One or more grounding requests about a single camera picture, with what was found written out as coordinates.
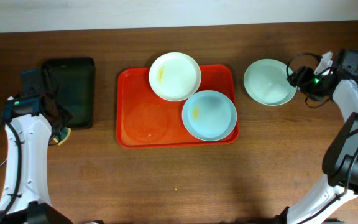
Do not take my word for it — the black right camera cable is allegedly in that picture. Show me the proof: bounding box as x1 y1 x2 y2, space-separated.
286 52 323 82

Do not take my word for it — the mint green plate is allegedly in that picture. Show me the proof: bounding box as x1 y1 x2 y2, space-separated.
243 59 297 106

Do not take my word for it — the green yellow sponge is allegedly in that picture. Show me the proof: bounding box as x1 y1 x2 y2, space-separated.
53 128 71 145

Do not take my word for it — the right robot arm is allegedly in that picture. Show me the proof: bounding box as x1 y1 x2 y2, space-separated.
272 49 358 223

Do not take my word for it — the light blue plate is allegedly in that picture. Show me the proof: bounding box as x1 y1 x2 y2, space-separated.
181 90 237 142

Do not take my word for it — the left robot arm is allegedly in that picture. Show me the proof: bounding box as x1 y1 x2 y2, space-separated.
0 68 72 223

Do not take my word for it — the black rectangular tray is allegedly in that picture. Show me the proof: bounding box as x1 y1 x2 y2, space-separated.
42 57 96 129

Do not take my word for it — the red plastic tray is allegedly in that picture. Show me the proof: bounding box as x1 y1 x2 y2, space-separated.
116 68 239 149

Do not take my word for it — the white plate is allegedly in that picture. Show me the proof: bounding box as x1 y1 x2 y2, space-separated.
149 52 201 101

